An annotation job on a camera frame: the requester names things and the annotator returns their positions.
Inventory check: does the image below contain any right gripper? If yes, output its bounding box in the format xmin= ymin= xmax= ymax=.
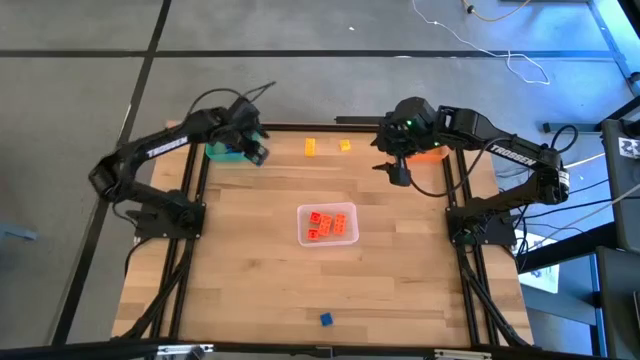
xmin=371 ymin=96 xmax=442 ymax=175

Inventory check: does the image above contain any green translucent plastic bin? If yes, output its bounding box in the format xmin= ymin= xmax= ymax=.
xmin=204 ymin=130 xmax=262 ymax=164

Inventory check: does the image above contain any orange translucent plastic bin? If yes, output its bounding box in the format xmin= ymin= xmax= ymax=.
xmin=407 ymin=144 xmax=450 ymax=164

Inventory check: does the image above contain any black metal floor bar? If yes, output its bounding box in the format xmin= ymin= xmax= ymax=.
xmin=542 ymin=121 xmax=604 ymax=135
xmin=334 ymin=115 xmax=390 ymax=126

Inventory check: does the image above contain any clear plastic bin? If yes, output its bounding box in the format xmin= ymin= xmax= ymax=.
xmin=296 ymin=201 xmax=361 ymax=248

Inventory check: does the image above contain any white paper sheet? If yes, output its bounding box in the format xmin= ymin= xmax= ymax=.
xmin=518 ymin=234 xmax=562 ymax=295

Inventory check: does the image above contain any black equipment case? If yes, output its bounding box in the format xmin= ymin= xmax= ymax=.
xmin=598 ymin=94 xmax=640 ymax=254

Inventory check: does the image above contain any black white marker tag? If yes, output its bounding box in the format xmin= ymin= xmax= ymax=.
xmin=618 ymin=136 xmax=640 ymax=161

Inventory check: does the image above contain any metal table leg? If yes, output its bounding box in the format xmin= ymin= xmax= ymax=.
xmin=585 ymin=0 xmax=640 ymax=97

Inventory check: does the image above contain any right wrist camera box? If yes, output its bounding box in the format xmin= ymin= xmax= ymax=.
xmin=388 ymin=162 xmax=414 ymax=188

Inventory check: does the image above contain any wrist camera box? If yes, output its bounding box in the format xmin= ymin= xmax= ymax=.
xmin=388 ymin=162 xmax=414 ymax=188
xmin=244 ymin=141 xmax=272 ymax=168

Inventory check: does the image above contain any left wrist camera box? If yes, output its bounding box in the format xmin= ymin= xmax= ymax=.
xmin=244 ymin=141 xmax=272 ymax=168

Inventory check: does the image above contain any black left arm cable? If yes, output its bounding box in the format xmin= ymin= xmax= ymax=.
xmin=186 ymin=80 xmax=278 ymax=119

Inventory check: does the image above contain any black aluminium table frame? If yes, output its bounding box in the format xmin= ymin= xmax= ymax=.
xmin=112 ymin=121 xmax=534 ymax=360

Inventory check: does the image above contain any white floor cable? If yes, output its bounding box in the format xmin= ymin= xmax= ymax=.
xmin=411 ymin=0 xmax=552 ymax=86

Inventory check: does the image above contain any yellow floor cable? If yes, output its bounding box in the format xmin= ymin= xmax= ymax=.
xmin=459 ymin=0 xmax=532 ymax=24

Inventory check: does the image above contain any black floor cable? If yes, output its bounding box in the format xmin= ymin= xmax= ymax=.
xmin=513 ymin=177 xmax=614 ymax=222

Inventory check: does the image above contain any silver metal bracket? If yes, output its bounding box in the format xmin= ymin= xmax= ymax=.
xmin=156 ymin=343 xmax=215 ymax=357
xmin=433 ymin=348 xmax=494 ymax=360

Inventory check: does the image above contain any grey floor bracket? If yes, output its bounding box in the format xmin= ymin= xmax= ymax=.
xmin=0 ymin=221 xmax=39 ymax=243

